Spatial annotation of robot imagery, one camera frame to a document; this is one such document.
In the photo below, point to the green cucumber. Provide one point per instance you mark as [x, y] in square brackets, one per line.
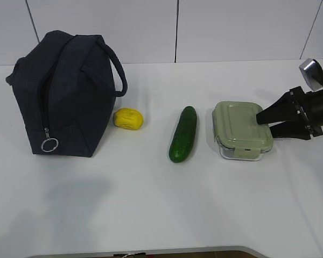
[184, 136]

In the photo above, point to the yellow lemon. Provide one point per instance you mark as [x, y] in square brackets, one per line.
[128, 118]

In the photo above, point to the silver wrist camera on right gripper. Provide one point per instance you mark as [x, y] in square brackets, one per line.
[312, 73]

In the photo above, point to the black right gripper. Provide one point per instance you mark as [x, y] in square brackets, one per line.
[298, 115]

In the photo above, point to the glass container with green lid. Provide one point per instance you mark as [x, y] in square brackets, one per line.
[237, 133]

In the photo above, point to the dark navy fabric lunch bag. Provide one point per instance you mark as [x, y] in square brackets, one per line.
[66, 89]

